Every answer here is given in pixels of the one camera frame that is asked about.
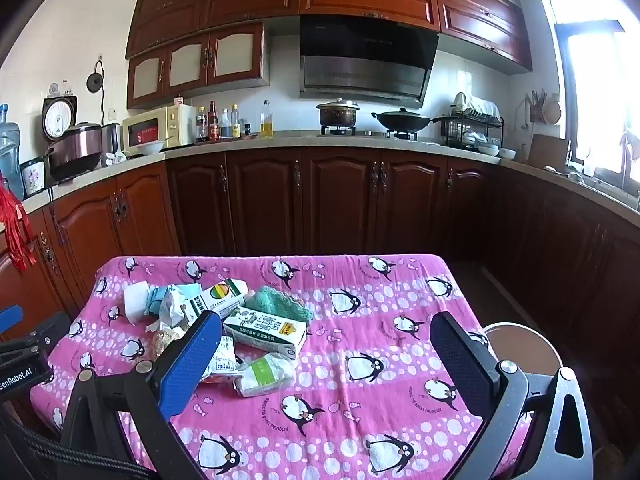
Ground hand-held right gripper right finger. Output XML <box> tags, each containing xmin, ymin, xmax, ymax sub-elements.
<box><xmin>430</xmin><ymin>311</ymin><xmax>596</xmax><ymax>480</ymax></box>

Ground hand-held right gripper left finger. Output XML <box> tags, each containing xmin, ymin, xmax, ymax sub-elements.
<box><xmin>60</xmin><ymin>310</ymin><xmax>224</xmax><ymax>480</ymax></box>

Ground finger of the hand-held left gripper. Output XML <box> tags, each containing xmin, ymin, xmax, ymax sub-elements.
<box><xmin>0</xmin><ymin>311</ymin><xmax>71</xmax><ymax>361</ymax></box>
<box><xmin>0</xmin><ymin>304</ymin><xmax>24</xmax><ymax>334</ymax></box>

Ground beige snack bag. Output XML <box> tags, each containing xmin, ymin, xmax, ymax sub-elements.
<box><xmin>155</xmin><ymin>325</ymin><xmax>188</xmax><ymax>358</ymax></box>

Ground white printed packet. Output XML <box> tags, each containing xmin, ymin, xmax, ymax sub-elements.
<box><xmin>200</xmin><ymin>335</ymin><xmax>238</xmax><ymax>383</ymax></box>

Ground white plastic wrapper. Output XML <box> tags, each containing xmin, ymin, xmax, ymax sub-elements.
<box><xmin>159</xmin><ymin>285</ymin><xmax>201</xmax><ymax>333</ymax></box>

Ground white round bin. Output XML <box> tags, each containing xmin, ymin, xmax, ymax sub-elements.
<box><xmin>481</xmin><ymin>322</ymin><xmax>565</xmax><ymax>396</ymax></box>

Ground white carton with colourful print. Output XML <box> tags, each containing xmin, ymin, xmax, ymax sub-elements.
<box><xmin>181</xmin><ymin>278</ymin><xmax>249</xmax><ymax>326</ymax></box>

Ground light blue face mask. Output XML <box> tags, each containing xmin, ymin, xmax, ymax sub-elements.
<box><xmin>145</xmin><ymin>284</ymin><xmax>203</xmax><ymax>316</ymax></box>

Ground white wrapper with green label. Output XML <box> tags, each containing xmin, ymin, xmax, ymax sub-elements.
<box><xmin>234</xmin><ymin>352</ymin><xmax>297</xmax><ymax>398</ymax></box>

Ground green and white milk carton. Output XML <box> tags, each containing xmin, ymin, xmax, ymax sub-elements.
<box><xmin>222</xmin><ymin>305</ymin><xmax>308</xmax><ymax>361</ymax></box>

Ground white paper tissue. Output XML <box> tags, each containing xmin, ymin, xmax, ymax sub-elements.
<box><xmin>122</xmin><ymin>282</ymin><xmax>151</xmax><ymax>326</ymax></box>

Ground green knitted cloth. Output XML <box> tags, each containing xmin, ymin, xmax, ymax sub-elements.
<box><xmin>243</xmin><ymin>285</ymin><xmax>315</xmax><ymax>322</ymax></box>

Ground red tassel ornament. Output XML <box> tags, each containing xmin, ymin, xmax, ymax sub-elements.
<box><xmin>0</xmin><ymin>175</ymin><xmax>37</xmax><ymax>273</ymax></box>

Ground pink penguin printed tablecloth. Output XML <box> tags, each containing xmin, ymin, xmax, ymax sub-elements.
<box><xmin>30</xmin><ymin>255</ymin><xmax>533</xmax><ymax>480</ymax></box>

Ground white floral jar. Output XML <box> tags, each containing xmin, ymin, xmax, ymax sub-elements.
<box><xmin>20</xmin><ymin>157</ymin><xmax>48</xmax><ymax>198</ymax></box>

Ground blue water jug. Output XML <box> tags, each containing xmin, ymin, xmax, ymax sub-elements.
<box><xmin>0</xmin><ymin>104</ymin><xmax>23</xmax><ymax>201</ymax></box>

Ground rice cooker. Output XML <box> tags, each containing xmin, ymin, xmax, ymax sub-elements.
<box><xmin>42</xmin><ymin>96</ymin><xmax>103</xmax><ymax>181</ymax></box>

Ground steel kettle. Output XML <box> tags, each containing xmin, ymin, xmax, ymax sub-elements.
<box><xmin>101</xmin><ymin>123</ymin><xmax>122</xmax><ymax>156</ymax></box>

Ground wooden base cabinets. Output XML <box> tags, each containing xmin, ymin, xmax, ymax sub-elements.
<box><xmin>0</xmin><ymin>147</ymin><xmax>640</xmax><ymax>361</ymax></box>

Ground wooden cutting board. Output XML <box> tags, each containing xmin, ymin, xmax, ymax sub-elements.
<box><xmin>527</xmin><ymin>134</ymin><xmax>571</xmax><ymax>170</ymax></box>

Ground cream microwave oven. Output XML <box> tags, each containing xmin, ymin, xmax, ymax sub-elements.
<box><xmin>122</xmin><ymin>105</ymin><xmax>198</xmax><ymax>151</ymax></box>

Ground black dish rack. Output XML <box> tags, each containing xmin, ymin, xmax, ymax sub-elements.
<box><xmin>442</xmin><ymin>92</ymin><xmax>505</xmax><ymax>150</ymax></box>

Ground gas stove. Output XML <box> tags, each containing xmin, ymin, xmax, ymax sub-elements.
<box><xmin>320</xmin><ymin>127</ymin><xmax>421</xmax><ymax>141</ymax></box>

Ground black wok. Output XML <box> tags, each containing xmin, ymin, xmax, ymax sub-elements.
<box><xmin>371</xmin><ymin>107</ymin><xmax>458</xmax><ymax>133</ymax></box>

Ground black round hanging trivet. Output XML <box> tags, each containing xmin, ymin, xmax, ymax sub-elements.
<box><xmin>86</xmin><ymin>60</ymin><xmax>106</xmax><ymax>95</ymax></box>

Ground cooking pot with lid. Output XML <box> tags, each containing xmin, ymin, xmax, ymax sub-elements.
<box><xmin>316</xmin><ymin>98</ymin><xmax>361</xmax><ymax>128</ymax></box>

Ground window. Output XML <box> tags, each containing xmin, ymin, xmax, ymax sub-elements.
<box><xmin>550</xmin><ymin>0</ymin><xmax>640</xmax><ymax>181</ymax></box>

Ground black and steel range hood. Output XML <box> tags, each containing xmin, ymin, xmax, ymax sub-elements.
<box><xmin>299</xmin><ymin>15</ymin><xmax>440</xmax><ymax>107</ymax></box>

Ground wall utensil holder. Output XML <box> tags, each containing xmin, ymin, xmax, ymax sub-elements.
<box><xmin>530</xmin><ymin>89</ymin><xmax>563</xmax><ymax>125</ymax></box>

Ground glass-door wooden wall cabinet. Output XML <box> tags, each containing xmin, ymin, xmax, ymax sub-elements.
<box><xmin>126</xmin><ymin>22</ymin><xmax>271</xmax><ymax>110</ymax></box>

